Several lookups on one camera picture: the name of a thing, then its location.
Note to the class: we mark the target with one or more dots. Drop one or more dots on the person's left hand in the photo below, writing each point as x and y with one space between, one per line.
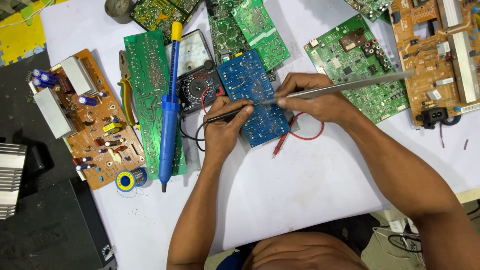
221 131

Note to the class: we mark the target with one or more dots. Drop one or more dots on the person's right hand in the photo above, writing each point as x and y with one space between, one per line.
318 101

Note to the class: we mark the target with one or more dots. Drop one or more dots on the long silver metal tweezers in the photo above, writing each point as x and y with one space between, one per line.
356 84

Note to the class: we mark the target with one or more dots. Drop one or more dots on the green main board with ports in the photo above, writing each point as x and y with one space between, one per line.
352 63

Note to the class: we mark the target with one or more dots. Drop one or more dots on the black analog multimeter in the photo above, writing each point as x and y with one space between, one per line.
195 84

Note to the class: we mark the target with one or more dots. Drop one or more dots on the blue yellow desoldering pump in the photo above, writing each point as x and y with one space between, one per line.
169 112

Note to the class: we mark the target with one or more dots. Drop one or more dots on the blue circuit board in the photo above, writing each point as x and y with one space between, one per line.
240 77

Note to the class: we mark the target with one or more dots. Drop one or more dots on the white paper sheet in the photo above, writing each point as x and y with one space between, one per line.
281 187

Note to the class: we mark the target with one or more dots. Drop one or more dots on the light green circuit board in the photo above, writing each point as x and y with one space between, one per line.
262 33

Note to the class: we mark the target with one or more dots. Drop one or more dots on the long green circuit board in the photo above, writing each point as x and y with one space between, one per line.
146 75

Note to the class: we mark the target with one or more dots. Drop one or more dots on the dark green circuit board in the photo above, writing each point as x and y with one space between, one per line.
223 33

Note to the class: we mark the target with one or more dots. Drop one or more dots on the small green circuit board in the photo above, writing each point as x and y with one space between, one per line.
369 7

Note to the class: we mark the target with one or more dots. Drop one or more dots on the large brown power supply board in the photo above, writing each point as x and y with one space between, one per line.
427 56

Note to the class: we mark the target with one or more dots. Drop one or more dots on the brown circuit board with heatsinks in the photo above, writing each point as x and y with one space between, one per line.
93 127

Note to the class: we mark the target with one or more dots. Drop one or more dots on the green yellow printed circuit board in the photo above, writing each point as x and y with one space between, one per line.
157 13

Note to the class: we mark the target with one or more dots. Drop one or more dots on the person's body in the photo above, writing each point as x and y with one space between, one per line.
300 253

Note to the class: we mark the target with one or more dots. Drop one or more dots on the grey round metal object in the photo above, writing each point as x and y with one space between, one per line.
118 10

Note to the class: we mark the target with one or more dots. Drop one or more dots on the black device casing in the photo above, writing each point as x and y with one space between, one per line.
48 232

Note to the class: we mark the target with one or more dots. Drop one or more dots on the silver finned heatsink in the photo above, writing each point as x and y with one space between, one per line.
10 180

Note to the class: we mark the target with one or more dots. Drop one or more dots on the yellow foam floor mat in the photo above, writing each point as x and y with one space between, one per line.
18 37

